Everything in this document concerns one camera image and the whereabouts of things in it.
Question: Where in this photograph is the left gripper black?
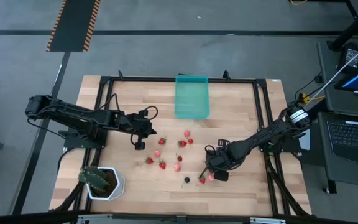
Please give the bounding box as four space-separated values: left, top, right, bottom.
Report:
125 108 158 137

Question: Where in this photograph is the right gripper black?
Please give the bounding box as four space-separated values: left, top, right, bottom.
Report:
198 139 241 179

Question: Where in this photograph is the teal plastic tupperware container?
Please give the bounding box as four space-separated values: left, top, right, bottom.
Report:
174 74 211 120

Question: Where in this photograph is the white hexagonal plant pot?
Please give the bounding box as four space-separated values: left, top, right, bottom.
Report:
85 166 126 202

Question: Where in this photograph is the green cactus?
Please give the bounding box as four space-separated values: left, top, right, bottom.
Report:
78 165 111 192

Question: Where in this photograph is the black mat with orange stripes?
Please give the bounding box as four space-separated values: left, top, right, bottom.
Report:
45 0 102 53

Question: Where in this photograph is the slanted black floor tape strip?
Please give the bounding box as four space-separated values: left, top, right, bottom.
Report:
11 51 71 215

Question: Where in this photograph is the dark grey laptop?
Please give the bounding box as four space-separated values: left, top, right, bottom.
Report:
318 111 358 190

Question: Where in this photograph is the grey side desk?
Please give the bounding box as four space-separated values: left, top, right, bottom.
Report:
316 39 358 190

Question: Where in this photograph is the thin white rod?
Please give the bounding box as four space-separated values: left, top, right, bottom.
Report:
304 36 358 108

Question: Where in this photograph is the black power adapter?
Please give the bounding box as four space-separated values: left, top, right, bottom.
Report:
338 42 358 75

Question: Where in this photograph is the black stand pole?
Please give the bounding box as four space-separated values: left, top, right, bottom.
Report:
327 0 358 52

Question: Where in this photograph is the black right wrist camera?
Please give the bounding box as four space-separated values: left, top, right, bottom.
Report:
213 169 230 182

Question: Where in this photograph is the black left wrist camera cable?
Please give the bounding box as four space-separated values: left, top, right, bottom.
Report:
130 105 159 147

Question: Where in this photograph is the black metal table frame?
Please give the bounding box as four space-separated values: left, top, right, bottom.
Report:
50 69 313 218

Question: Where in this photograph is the silver metal bracket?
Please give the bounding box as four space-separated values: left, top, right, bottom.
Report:
76 213 114 224
249 217 287 224

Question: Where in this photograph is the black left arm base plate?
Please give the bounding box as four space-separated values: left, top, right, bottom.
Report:
57 126 109 150

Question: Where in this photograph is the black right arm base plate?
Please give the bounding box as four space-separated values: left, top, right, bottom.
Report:
259 129 306 154

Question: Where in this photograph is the yellow cable connector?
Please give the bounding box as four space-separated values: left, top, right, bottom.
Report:
300 92 326 105

